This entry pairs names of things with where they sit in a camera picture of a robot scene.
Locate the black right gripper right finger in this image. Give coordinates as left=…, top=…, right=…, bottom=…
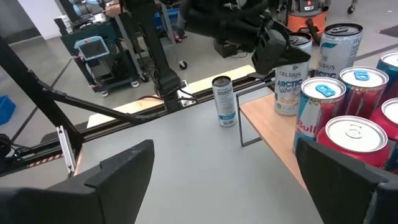
left=295, top=138, right=398, bottom=224

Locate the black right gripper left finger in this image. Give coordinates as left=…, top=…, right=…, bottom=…
left=0, top=139, right=155, bottom=224

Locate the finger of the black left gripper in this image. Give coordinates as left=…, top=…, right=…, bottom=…
left=251, top=21, right=312, bottom=75

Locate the white Celsius Arctic can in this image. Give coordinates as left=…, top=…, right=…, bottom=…
left=274, top=32, right=313, bottom=117
left=315, top=23, right=364, bottom=79

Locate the red Fanta strawberry can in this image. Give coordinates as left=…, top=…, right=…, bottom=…
left=316, top=115, right=391, bottom=169
left=369, top=98, right=398, bottom=141

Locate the Red Bull sugarfree can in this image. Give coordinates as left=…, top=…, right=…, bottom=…
left=293, top=77, right=347, bottom=154

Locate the white slim can black top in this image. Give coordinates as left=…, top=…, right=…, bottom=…
left=212, top=76, right=238, bottom=128

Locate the silver blue slim can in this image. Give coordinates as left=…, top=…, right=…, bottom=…
left=338, top=66, right=390, bottom=119

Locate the silver red blue can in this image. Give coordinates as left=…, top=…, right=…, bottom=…
left=375, top=50, right=398, bottom=104

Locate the black floor box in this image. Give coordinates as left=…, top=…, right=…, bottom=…
left=213, top=38, right=239, bottom=59

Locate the black C clamp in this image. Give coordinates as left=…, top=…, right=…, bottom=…
left=248, top=70, right=277, bottom=83

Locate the orange black shop vacuum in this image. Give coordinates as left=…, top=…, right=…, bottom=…
left=285, top=0, right=329, bottom=45

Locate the blue crate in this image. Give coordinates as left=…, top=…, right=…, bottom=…
left=153, top=7, right=182, bottom=31

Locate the black thin rod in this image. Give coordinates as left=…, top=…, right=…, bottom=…
left=39, top=81, right=162, bottom=124

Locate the black floor mat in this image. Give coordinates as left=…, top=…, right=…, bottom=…
left=377, top=24, right=398, bottom=39

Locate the blue plastic bin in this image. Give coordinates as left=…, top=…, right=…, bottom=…
left=0, top=95, right=17, bottom=126

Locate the black wheeled cart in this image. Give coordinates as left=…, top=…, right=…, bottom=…
left=54, top=14, right=141, bottom=98

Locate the white framed screen device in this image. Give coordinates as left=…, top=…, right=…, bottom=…
left=73, top=35, right=111, bottom=62

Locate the wooden shelf black frame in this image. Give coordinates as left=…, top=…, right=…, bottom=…
left=235, top=79, right=312, bottom=192

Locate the black frame post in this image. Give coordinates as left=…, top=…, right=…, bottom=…
left=0, top=34, right=83, bottom=154

